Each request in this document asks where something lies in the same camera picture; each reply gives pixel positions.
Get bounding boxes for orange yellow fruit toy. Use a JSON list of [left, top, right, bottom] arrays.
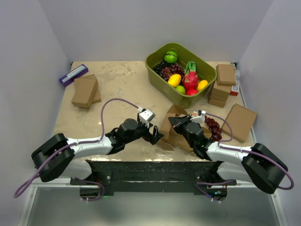
[[197, 80, 208, 92]]

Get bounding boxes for top stacked cardboard box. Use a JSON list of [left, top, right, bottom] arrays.
[[216, 64, 236, 86]]

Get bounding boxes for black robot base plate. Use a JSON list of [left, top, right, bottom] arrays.
[[70, 161, 227, 200]]

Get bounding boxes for large folded cardboard box right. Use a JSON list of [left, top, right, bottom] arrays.
[[226, 104, 257, 143]]

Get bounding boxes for red white small box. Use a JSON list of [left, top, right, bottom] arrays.
[[230, 85, 239, 96]]

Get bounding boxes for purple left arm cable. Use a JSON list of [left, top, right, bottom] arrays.
[[13, 97, 143, 199]]

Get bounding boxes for bottom stacked cardboard box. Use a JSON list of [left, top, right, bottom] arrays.
[[208, 98, 227, 108]]

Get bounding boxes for red dragon fruit toy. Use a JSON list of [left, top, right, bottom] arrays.
[[182, 61, 199, 91]]

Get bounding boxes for green round fruit toy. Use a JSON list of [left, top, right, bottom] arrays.
[[164, 50, 178, 63]]

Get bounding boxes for dark grapes in bin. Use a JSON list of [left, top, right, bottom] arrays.
[[153, 61, 184, 81]]

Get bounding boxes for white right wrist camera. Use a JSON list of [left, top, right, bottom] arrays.
[[190, 110, 206, 124]]

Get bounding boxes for green plastic bin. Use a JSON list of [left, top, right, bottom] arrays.
[[145, 43, 217, 108]]

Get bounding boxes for green lime toy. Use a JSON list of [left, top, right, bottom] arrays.
[[175, 85, 186, 95]]

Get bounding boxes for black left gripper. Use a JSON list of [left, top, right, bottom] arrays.
[[124, 119, 163, 145]]

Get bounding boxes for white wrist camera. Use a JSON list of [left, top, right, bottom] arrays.
[[190, 110, 206, 124], [138, 109, 155, 128]]

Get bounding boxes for folded cardboard box upper left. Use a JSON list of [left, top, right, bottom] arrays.
[[71, 77, 98, 109]]

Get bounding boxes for dark red grape bunch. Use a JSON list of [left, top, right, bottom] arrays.
[[205, 116, 222, 141]]

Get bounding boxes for middle stacked cardboard box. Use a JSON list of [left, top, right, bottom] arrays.
[[209, 81, 231, 103]]

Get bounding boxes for yellow mango toy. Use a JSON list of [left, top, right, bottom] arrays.
[[167, 74, 182, 88]]

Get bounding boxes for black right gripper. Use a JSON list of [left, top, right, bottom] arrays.
[[168, 115, 195, 148]]

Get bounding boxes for purple flat box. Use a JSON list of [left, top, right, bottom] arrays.
[[59, 64, 88, 87]]

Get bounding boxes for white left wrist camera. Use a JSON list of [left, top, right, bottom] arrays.
[[138, 109, 155, 128]]

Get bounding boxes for brown cardboard box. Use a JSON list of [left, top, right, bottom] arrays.
[[159, 105, 213, 151]]

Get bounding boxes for stacked cardboard box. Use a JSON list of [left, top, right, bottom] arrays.
[[209, 81, 231, 103], [216, 64, 236, 86], [208, 98, 227, 108]]

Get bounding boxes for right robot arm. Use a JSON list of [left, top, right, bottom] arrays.
[[168, 110, 294, 194]]

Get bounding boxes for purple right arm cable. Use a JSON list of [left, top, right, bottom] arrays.
[[205, 112, 295, 190]]

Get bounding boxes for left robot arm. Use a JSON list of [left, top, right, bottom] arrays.
[[31, 112, 163, 182]]

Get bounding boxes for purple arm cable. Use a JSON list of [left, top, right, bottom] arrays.
[[205, 112, 295, 190], [13, 97, 143, 199]]

